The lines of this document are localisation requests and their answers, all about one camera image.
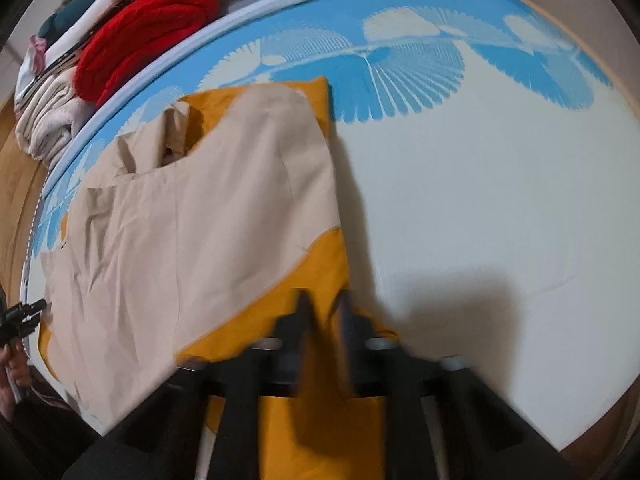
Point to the blue printed bed mat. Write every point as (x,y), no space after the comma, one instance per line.
(475,210)

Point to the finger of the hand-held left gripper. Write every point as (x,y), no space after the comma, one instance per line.
(295,330)
(352,335)

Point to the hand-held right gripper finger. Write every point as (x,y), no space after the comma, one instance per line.
(34,306)
(22,326)

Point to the beige and mustard hooded jacket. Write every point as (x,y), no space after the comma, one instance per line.
(200,210)

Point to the person's left hand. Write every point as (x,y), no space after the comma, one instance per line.
(17,367)

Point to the cream folded blanket stack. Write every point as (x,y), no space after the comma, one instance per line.
(45,120)

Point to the red folded blanket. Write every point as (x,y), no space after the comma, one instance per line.
(145,35)

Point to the white folded quilt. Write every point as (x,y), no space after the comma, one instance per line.
(95,15)

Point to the pink and white cloth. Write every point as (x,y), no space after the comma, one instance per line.
(36,55)

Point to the dark teal shark plush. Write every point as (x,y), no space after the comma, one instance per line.
(75,10)

